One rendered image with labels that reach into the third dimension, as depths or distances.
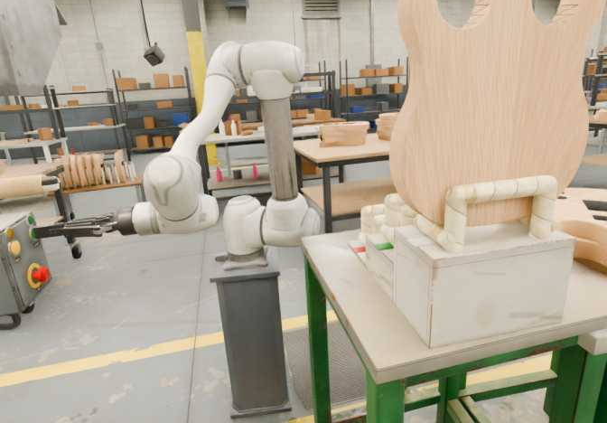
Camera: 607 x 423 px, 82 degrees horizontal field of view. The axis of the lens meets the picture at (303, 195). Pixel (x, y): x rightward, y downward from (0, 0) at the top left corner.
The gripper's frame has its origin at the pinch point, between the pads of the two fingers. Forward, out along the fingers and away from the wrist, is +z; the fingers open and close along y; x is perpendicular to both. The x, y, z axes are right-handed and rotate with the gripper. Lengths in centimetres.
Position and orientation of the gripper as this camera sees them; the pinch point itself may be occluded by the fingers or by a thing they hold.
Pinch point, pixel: (51, 230)
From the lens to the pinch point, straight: 110.2
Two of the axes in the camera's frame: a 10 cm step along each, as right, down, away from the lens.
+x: -0.6, -9.6, -2.8
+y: -2.3, -2.6, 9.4
